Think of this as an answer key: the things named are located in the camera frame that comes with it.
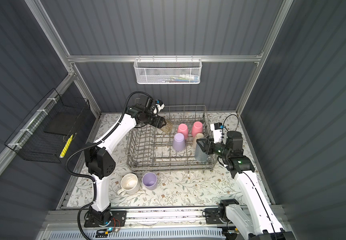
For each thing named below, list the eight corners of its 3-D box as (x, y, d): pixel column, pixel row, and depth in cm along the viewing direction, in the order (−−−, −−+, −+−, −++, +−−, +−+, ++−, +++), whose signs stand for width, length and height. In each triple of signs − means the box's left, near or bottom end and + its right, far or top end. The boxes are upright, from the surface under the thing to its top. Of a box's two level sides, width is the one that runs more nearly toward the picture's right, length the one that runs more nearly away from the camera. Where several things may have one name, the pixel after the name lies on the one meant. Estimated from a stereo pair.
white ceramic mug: (122, 197, 82) (117, 192, 75) (126, 179, 89) (122, 173, 81) (138, 197, 82) (134, 192, 75) (141, 179, 89) (138, 173, 81)
